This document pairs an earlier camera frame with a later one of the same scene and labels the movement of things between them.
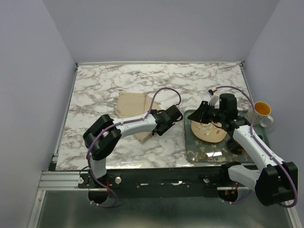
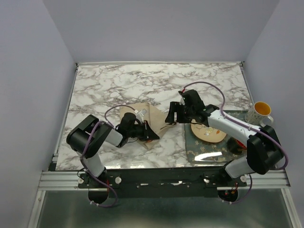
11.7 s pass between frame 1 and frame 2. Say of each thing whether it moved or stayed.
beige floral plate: stayed
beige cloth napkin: moved
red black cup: stayed
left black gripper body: moved
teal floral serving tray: stayed
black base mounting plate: stayed
